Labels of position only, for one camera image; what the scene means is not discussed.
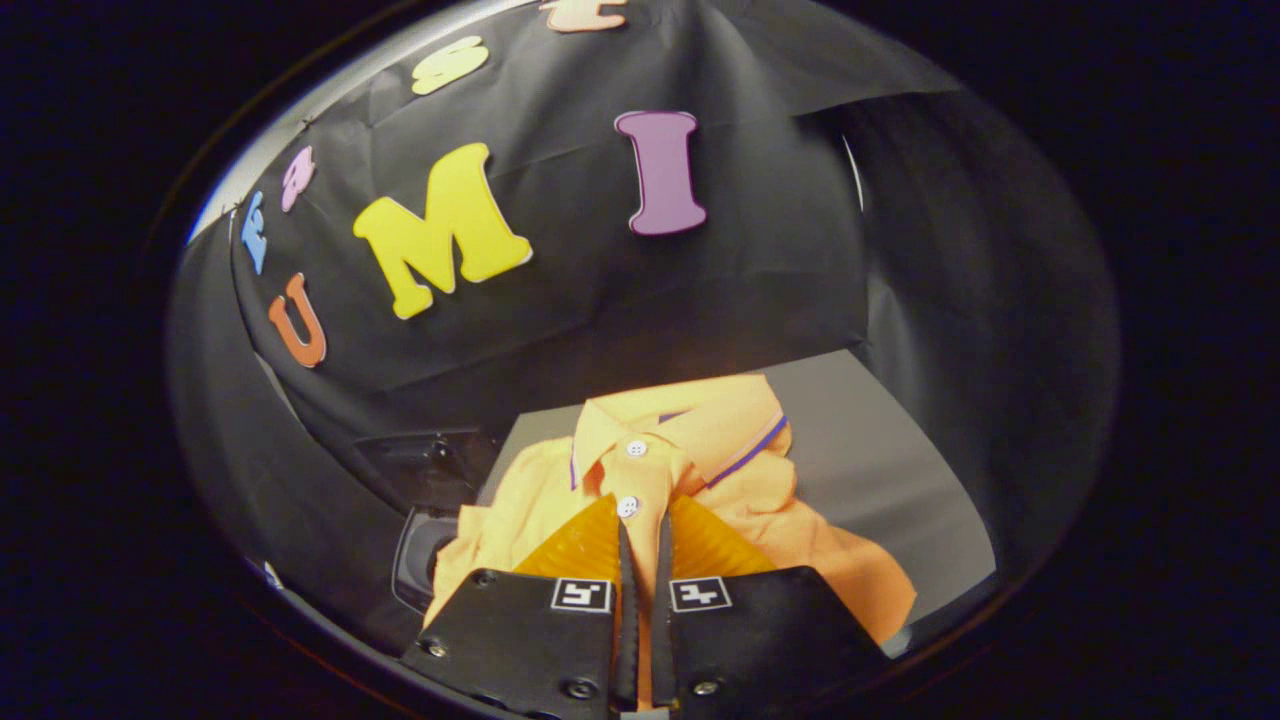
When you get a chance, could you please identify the beige cabinet with dark top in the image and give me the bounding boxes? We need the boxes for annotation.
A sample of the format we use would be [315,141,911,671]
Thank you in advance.
[478,348,998,626]

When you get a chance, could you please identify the orange collared shirt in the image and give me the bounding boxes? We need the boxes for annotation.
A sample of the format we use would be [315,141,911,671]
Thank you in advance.
[422,375,918,646]

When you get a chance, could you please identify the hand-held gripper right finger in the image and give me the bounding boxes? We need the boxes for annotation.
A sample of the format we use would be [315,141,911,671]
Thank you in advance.
[652,495,891,713]

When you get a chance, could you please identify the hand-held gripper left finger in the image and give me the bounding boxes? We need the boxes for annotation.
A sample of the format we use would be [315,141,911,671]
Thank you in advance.
[400,493,641,720]

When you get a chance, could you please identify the black backdrop cloth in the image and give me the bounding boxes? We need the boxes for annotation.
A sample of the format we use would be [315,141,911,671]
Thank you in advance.
[165,0,1121,661]

